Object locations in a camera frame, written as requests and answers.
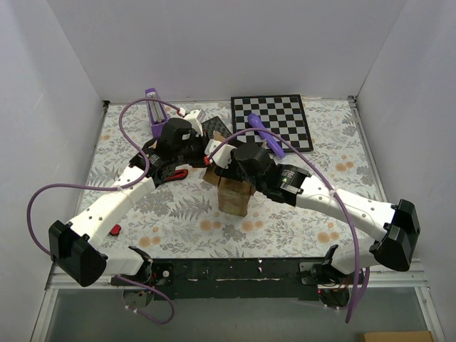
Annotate brown cardboard express box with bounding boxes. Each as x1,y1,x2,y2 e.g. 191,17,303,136
202,130,268,217

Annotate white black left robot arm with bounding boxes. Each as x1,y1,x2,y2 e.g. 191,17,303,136
48,110,209,287

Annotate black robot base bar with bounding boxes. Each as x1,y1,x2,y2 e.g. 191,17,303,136
110,245,352,301

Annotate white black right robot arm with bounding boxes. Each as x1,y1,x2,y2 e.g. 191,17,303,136
211,142,420,283

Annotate purple capped clear bottle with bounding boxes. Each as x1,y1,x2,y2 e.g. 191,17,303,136
147,101,168,138

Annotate grey studded building plate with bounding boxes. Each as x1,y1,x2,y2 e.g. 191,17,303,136
202,117,232,142

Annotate purple toy microphone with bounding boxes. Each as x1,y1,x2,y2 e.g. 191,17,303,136
247,113,286,159

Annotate black white chessboard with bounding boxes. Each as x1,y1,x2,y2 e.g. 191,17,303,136
231,94,314,152

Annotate small red object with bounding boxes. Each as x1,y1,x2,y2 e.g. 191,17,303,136
109,224,121,237

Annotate brown cardboard boxes on floor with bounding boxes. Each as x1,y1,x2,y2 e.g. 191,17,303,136
358,331,435,342

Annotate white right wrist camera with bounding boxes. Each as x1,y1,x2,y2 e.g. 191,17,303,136
204,139,236,169

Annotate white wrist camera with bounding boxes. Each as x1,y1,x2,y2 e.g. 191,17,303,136
204,139,236,169
177,107,205,136

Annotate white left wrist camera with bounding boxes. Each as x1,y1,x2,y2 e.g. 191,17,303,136
177,107,205,136

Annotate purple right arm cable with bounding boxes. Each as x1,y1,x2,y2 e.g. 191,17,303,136
206,128,371,324

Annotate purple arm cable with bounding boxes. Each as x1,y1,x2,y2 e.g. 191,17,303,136
206,128,371,324
27,98,186,325

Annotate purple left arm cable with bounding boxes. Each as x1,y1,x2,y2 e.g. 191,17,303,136
27,98,186,325

